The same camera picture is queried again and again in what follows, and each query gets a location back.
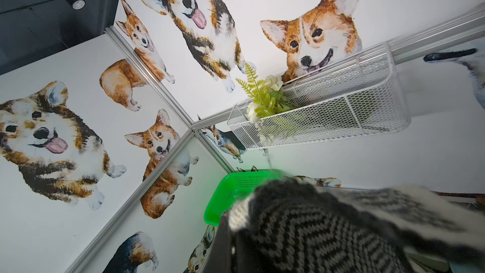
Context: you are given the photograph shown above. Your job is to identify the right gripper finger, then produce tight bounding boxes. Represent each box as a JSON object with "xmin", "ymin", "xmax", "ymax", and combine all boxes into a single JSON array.
[{"xmin": 202, "ymin": 212, "xmax": 232, "ymax": 273}]

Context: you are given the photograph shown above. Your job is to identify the black white patterned knit scarf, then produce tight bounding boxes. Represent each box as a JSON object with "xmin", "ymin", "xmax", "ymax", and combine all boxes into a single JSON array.
[{"xmin": 227, "ymin": 179, "xmax": 484, "ymax": 272}]

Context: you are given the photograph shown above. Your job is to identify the green plastic basket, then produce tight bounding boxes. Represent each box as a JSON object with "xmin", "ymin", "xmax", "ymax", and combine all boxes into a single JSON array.
[{"xmin": 203, "ymin": 169, "xmax": 283, "ymax": 226}]

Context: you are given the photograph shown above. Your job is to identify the artificial fern and white flowers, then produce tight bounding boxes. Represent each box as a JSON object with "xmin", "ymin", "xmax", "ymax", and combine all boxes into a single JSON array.
[{"xmin": 236, "ymin": 63, "xmax": 298, "ymax": 142}]

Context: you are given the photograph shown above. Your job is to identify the white wire wall basket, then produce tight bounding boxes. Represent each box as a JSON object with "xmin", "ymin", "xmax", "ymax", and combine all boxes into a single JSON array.
[{"xmin": 227, "ymin": 43, "xmax": 410, "ymax": 149}]

